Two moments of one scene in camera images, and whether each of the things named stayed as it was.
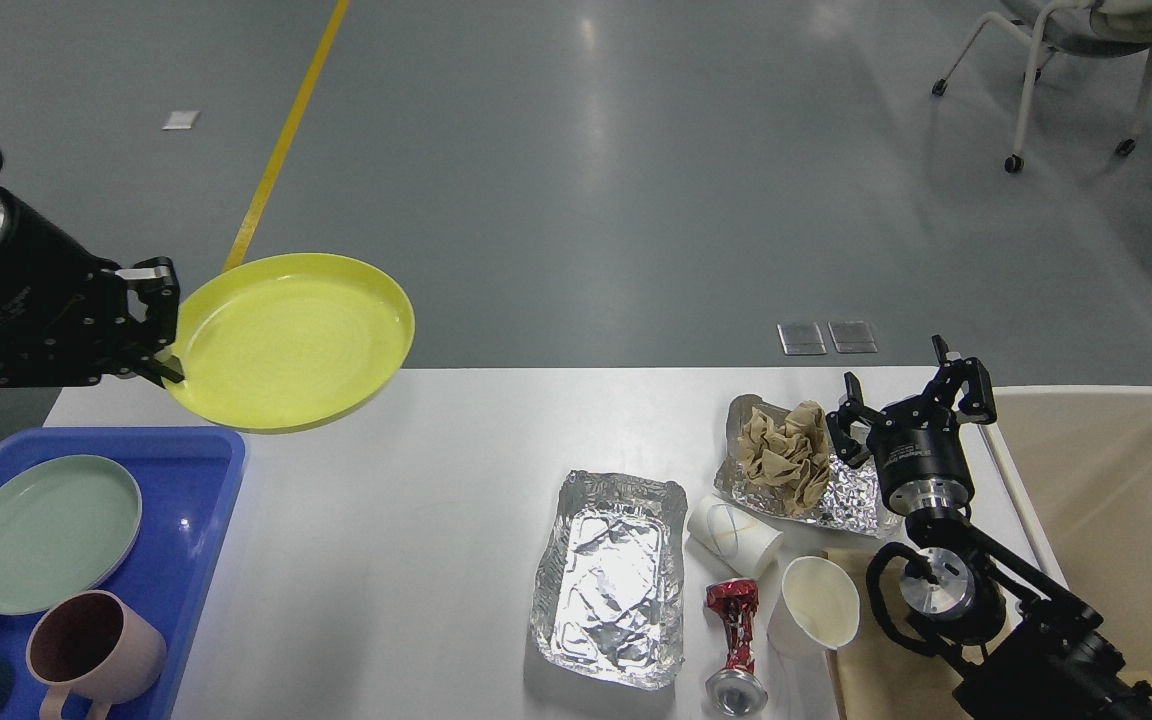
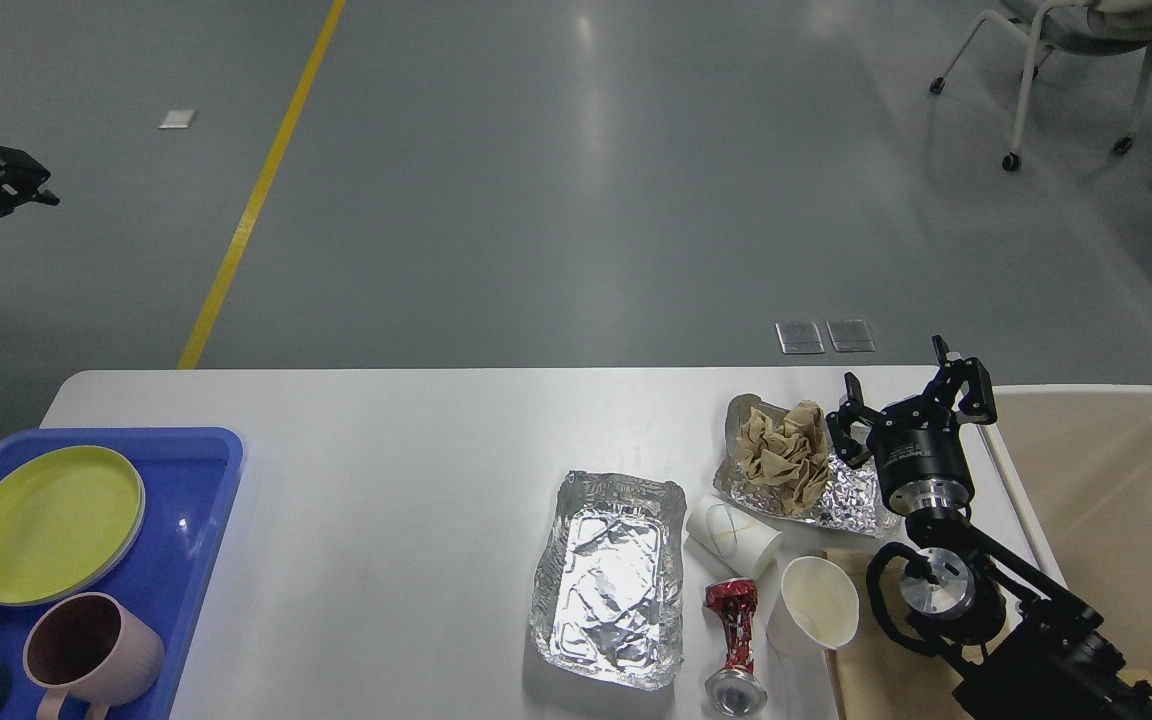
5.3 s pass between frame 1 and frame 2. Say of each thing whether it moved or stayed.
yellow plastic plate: moved
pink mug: stayed
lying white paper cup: stayed
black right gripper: stayed
